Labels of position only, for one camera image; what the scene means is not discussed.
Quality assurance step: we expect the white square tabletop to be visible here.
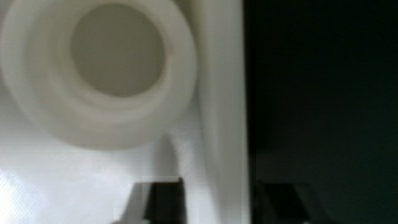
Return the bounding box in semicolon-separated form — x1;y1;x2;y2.
0;0;250;224

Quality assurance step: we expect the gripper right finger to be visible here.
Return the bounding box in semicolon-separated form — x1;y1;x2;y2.
255;182;328;224

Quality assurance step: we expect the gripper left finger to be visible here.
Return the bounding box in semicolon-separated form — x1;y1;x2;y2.
120;178;186;224

